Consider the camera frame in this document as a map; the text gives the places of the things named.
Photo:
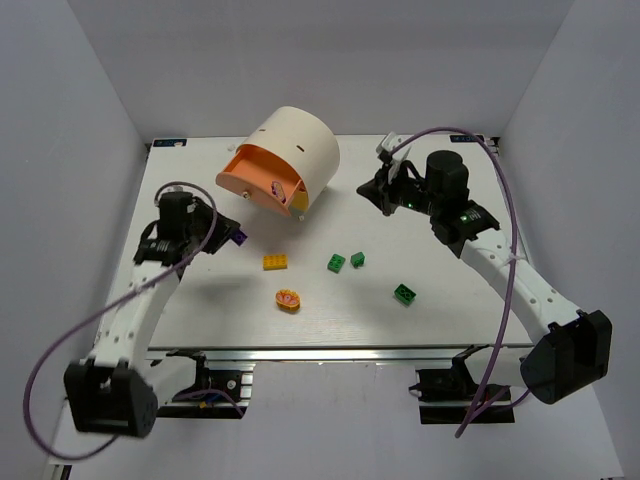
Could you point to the purple curved lego brick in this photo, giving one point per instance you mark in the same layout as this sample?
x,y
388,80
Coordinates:
x,y
278,192

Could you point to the cream drawer cabinet shell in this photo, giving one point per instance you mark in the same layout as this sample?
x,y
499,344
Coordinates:
x,y
305,142

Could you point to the orange oval lego piece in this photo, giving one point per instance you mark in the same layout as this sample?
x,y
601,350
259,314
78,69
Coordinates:
x,y
288,300

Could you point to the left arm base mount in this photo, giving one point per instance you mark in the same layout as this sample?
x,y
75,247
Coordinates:
x,y
220,389

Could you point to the yellow lego brick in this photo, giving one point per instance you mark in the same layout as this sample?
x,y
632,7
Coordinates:
x,y
275,262

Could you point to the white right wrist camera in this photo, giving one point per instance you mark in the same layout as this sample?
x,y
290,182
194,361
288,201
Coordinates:
x,y
391,147

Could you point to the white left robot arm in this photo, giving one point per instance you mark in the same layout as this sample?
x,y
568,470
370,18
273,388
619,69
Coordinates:
x,y
116,389

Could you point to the right blue corner label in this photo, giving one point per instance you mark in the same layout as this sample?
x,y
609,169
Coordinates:
x,y
465,138

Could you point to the yellow drawer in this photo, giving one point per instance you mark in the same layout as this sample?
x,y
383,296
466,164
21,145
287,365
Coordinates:
x,y
300,200

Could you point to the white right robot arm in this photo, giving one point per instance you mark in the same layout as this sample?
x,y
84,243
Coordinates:
x,y
570,347

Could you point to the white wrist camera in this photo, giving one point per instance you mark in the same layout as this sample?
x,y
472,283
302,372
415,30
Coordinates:
x,y
168,188
391,147

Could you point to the green lego brick left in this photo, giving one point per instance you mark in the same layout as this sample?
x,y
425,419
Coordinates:
x,y
336,263

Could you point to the small green lego brick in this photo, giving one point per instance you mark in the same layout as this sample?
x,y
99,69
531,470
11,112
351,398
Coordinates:
x,y
357,260

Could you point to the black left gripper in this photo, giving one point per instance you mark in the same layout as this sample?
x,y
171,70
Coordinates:
x,y
215,230

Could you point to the green lego brick right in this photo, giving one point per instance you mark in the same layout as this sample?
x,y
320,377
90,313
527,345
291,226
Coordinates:
x,y
404,295

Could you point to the left blue corner label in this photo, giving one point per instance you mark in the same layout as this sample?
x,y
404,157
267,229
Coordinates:
x,y
169,143

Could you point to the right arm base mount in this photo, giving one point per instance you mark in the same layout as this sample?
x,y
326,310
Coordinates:
x,y
446,393

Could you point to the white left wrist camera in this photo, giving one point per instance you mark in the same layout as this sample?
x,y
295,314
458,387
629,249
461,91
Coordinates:
x,y
168,188

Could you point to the aluminium table front rail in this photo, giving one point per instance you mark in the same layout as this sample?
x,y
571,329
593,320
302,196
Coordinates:
x,y
316,354

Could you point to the blue corner label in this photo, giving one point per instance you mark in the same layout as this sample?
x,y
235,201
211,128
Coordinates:
x,y
169,143
465,138

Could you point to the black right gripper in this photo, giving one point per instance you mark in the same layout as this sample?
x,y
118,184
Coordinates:
x,y
386,188

